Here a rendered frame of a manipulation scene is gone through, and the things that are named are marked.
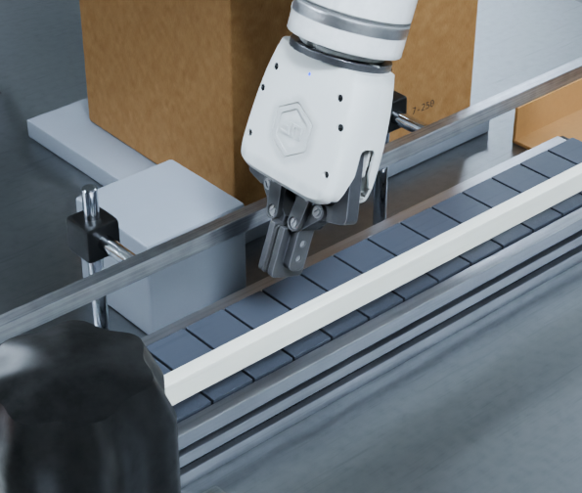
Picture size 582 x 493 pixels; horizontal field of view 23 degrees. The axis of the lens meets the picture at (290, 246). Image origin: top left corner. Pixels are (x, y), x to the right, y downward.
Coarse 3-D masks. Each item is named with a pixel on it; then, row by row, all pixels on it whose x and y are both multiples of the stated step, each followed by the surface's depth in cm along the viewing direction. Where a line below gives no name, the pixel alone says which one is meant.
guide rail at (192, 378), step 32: (544, 192) 118; (576, 192) 122; (480, 224) 114; (512, 224) 117; (416, 256) 110; (448, 256) 113; (352, 288) 107; (384, 288) 109; (288, 320) 103; (320, 320) 105; (224, 352) 100; (256, 352) 102; (192, 384) 98
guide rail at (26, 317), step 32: (576, 64) 128; (512, 96) 123; (448, 128) 118; (384, 160) 115; (224, 224) 105; (256, 224) 107; (160, 256) 102; (64, 288) 98; (96, 288) 99; (0, 320) 95; (32, 320) 96
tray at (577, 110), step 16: (576, 80) 146; (544, 96) 143; (560, 96) 145; (576, 96) 147; (528, 112) 142; (544, 112) 144; (560, 112) 146; (576, 112) 148; (528, 128) 143; (544, 128) 145; (560, 128) 145; (576, 128) 145; (528, 144) 142
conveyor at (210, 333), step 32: (544, 160) 130; (576, 160) 130; (480, 192) 125; (512, 192) 125; (416, 224) 121; (448, 224) 121; (544, 224) 121; (352, 256) 116; (384, 256) 116; (480, 256) 116; (288, 288) 113; (320, 288) 113; (416, 288) 113; (224, 320) 109; (256, 320) 109; (352, 320) 109; (160, 352) 106; (192, 352) 106; (288, 352) 106; (224, 384) 102
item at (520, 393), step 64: (512, 0) 173; (0, 64) 158; (64, 64) 158; (512, 64) 158; (0, 128) 146; (512, 128) 146; (0, 192) 135; (64, 192) 135; (0, 256) 126; (64, 256) 126; (256, 256) 126; (64, 320) 118; (128, 320) 118; (512, 320) 118; (576, 320) 118; (384, 384) 110; (448, 384) 110; (512, 384) 110; (576, 384) 110; (256, 448) 104; (320, 448) 104; (384, 448) 104; (448, 448) 104; (512, 448) 104; (576, 448) 104
